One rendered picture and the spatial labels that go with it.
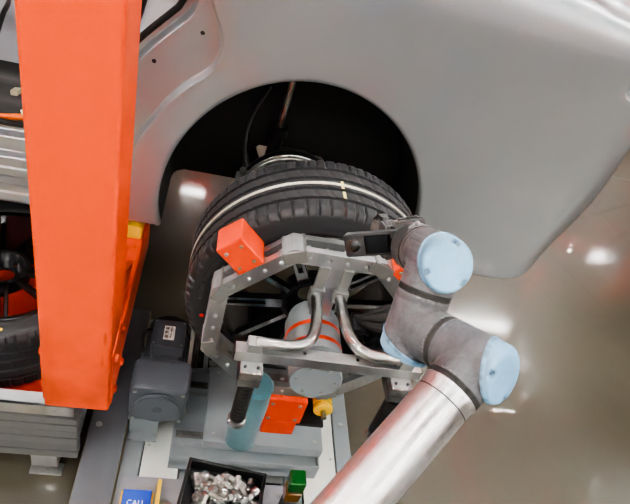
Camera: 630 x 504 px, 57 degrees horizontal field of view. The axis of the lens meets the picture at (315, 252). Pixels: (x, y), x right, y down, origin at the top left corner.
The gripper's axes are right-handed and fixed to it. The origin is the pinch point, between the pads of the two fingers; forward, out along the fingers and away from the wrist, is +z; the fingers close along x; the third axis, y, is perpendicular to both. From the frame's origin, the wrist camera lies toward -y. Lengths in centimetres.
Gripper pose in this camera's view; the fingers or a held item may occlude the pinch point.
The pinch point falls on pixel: (372, 230)
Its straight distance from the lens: 126.4
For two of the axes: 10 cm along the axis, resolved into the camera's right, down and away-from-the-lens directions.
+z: -1.8, -1.9, 9.6
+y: 9.8, -1.4, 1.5
